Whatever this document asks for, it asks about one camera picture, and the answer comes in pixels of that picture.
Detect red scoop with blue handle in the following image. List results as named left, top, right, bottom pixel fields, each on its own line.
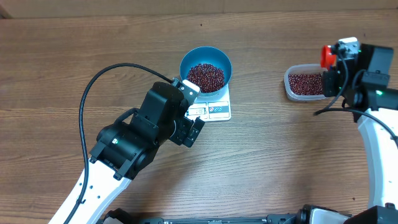
left=320, top=45, right=336, bottom=70

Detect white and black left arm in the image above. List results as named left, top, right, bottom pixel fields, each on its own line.
left=51, top=80, right=205, bottom=223

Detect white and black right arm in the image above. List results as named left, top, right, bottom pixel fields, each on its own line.
left=293, top=37, right=397, bottom=223

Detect white digital kitchen scale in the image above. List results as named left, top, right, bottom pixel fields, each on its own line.
left=185, top=85, right=231, bottom=122

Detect red beans in bowl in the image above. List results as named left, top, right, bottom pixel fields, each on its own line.
left=187, top=63, right=225, bottom=93

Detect blue bowl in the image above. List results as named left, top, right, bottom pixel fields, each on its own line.
left=180, top=46, right=233, bottom=96

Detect red adzuki beans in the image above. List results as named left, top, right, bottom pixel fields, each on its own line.
left=288, top=73, right=323, bottom=96

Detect clear plastic food container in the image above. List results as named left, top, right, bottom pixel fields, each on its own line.
left=284, top=63, right=326, bottom=101

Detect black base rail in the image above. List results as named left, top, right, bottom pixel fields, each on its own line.
left=96, top=208, right=310, bottom=224

